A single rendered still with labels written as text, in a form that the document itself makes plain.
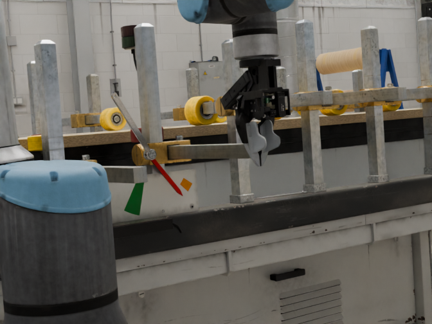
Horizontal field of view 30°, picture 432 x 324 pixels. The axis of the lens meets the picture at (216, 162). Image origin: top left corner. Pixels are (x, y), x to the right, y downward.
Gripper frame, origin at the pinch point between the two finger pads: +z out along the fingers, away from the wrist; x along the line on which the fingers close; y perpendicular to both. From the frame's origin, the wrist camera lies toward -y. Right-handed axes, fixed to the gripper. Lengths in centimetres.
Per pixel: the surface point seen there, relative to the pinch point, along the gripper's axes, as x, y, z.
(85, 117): 33, -140, -13
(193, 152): -1.5, -20.5, -1.9
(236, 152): -1.5, -4.8, -1.7
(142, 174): -24.6, -4.3, 0.6
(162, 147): -3.0, -30.7, -3.2
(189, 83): 82, -142, -24
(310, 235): 44, -34, 24
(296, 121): 56, -50, -6
